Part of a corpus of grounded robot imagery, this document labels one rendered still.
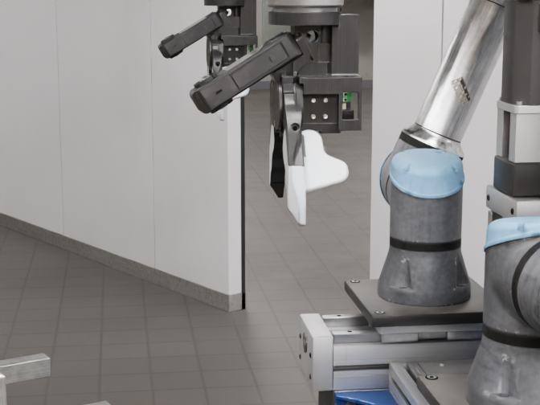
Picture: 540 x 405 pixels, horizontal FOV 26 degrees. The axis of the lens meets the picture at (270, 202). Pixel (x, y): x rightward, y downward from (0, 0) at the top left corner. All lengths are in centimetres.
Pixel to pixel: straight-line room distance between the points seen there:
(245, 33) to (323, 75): 84
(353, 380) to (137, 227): 435
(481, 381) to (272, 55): 52
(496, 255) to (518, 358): 12
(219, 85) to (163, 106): 471
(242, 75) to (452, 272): 84
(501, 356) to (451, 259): 48
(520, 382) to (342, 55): 48
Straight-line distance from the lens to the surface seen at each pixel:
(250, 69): 113
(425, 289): 186
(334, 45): 114
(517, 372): 141
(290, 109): 111
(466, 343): 191
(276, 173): 123
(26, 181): 727
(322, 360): 187
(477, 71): 199
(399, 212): 187
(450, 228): 187
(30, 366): 188
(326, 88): 113
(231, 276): 553
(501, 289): 140
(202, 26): 196
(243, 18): 198
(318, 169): 111
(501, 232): 139
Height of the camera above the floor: 155
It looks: 11 degrees down
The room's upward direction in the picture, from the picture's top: straight up
